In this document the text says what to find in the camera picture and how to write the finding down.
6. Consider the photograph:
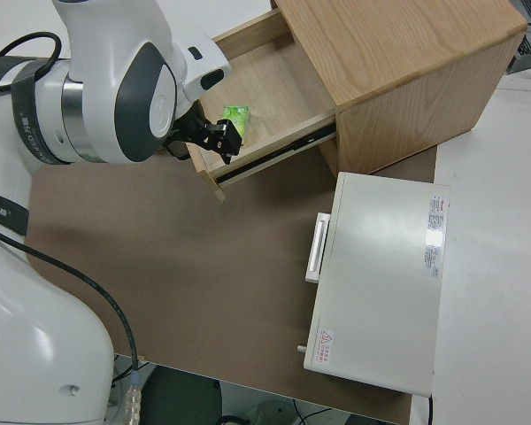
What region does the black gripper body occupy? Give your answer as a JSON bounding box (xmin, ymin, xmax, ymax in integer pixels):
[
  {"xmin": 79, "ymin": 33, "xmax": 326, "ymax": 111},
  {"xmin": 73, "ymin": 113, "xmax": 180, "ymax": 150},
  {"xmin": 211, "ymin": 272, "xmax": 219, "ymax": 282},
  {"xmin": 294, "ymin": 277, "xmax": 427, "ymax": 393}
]
[{"xmin": 172, "ymin": 105, "xmax": 210, "ymax": 147}]

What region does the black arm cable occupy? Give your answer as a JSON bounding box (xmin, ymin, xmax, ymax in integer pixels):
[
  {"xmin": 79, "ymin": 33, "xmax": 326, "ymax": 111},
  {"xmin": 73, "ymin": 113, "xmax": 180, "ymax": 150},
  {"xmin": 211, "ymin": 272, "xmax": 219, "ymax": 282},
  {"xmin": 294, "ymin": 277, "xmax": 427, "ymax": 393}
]
[{"xmin": 0, "ymin": 33, "xmax": 145, "ymax": 425}]

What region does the black drawer slide rail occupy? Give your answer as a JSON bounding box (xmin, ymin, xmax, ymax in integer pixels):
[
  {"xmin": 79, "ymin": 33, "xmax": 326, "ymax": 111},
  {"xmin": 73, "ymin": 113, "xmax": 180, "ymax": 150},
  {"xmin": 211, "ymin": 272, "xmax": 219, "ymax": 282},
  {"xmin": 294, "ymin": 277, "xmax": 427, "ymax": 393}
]
[{"xmin": 215, "ymin": 122, "xmax": 337, "ymax": 183}]

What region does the light wooden drawer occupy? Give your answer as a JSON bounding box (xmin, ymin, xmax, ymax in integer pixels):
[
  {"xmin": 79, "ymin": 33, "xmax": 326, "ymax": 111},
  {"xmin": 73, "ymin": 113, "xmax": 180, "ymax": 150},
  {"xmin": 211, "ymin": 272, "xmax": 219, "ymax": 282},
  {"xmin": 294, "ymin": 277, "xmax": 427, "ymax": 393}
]
[{"xmin": 186, "ymin": 9, "xmax": 340, "ymax": 204}]

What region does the wooden cabinet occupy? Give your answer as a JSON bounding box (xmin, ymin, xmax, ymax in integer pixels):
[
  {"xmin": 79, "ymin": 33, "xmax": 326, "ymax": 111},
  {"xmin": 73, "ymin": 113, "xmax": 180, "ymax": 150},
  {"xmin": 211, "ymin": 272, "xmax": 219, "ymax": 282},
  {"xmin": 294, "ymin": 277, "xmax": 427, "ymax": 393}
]
[{"xmin": 270, "ymin": 0, "xmax": 528, "ymax": 176}]

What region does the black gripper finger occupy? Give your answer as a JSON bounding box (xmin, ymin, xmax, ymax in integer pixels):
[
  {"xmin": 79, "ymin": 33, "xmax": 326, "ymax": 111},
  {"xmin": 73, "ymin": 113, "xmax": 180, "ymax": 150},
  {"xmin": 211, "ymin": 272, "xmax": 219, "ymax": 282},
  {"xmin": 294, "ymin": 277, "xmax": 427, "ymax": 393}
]
[
  {"xmin": 198, "ymin": 132, "xmax": 236, "ymax": 167},
  {"xmin": 205, "ymin": 118, "xmax": 243, "ymax": 156}
]

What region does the small green box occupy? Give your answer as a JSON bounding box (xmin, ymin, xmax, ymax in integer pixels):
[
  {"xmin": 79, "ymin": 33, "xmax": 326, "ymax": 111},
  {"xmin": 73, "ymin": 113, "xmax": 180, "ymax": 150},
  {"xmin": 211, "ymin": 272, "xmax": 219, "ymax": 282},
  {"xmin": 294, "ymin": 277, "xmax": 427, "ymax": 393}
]
[{"xmin": 220, "ymin": 104, "xmax": 251, "ymax": 147}]

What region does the black drawer handle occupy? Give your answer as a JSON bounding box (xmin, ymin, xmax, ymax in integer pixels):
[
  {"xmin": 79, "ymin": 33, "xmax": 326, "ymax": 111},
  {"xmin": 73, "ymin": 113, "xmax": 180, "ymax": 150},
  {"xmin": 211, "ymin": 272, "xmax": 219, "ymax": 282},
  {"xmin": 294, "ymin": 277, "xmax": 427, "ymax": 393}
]
[{"xmin": 165, "ymin": 139, "xmax": 190, "ymax": 161}]

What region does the beige toaster oven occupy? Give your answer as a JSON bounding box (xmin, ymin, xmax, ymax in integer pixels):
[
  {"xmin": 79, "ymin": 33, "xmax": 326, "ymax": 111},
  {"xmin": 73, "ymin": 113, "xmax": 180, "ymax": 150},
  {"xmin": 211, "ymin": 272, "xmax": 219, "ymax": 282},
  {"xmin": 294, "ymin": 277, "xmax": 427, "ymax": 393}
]
[{"xmin": 296, "ymin": 171, "xmax": 451, "ymax": 398}]

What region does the brown table mat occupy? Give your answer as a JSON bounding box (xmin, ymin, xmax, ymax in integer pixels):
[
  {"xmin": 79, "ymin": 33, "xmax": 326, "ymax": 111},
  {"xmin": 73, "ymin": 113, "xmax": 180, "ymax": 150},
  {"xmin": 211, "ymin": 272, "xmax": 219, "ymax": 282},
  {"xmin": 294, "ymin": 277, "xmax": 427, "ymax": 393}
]
[{"xmin": 0, "ymin": 53, "xmax": 440, "ymax": 425}]

